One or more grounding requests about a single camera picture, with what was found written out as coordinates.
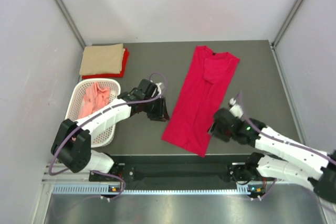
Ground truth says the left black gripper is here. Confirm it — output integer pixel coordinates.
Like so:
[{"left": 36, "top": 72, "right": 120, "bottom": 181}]
[{"left": 143, "top": 95, "right": 171, "bottom": 122}]

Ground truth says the crimson t shirt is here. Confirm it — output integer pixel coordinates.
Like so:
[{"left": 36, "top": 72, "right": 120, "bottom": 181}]
[{"left": 161, "top": 46, "right": 240, "bottom": 157}]

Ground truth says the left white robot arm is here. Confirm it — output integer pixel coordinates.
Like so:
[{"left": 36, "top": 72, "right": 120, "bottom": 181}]
[{"left": 51, "top": 90, "right": 169, "bottom": 180}]

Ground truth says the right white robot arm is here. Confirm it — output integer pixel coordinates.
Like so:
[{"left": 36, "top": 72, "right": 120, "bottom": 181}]
[{"left": 209, "top": 108, "right": 335, "bottom": 204}]

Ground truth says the white plastic laundry basket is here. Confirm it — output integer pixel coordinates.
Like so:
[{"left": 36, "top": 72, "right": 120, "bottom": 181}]
[{"left": 65, "top": 78, "right": 121, "bottom": 148}]

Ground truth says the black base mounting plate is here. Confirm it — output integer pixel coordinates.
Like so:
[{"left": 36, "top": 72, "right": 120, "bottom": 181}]
[{"left": 89, "top": 154, "right": 263, "bottom": 190}]

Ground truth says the folded red t shirt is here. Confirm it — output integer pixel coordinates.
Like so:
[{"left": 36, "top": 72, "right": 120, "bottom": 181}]
[{"left": 82, "top": 48, "right": 130, "bottom": 80}]

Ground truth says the pink crumpled t shirt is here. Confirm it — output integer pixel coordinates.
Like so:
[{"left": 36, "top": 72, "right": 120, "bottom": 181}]
[{"left": 78, "top": 82, "right": 111, "bottom": 119}]

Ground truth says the folded beige t shirt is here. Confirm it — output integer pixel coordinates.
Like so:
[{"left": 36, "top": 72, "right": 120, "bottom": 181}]
[{"left": 79, "top": 44, "right": 124, "bottom": 76}]

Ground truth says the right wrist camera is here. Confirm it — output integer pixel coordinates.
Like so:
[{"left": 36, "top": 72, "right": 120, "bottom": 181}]
[{"left": 228, "top": 98, "right": 244, "bottom": 119}]

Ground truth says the grey slotted cable duct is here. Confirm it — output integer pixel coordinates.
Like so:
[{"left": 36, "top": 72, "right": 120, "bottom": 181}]
[{"left": 52, "top": 183, "right": 266, "bottom": 195}]

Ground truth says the right aluminium frame post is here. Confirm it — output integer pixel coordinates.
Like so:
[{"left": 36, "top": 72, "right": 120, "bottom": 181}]
[{"left": 271, "top": 0, "right": 322, "bottom": 49}]

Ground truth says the aluminium frame post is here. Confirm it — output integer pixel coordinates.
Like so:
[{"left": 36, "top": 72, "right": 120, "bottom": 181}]
[
  {"left": 54, "top": 0, "right": 86, "bottom": 49},
  {"left": 271, "top": 0, "right": 322, "bottom": 49}
]

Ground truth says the left aluminium frame post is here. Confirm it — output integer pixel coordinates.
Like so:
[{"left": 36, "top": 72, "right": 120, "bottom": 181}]
[{"left": 54, "top": 0, "right": 86, "bottom": 49}]

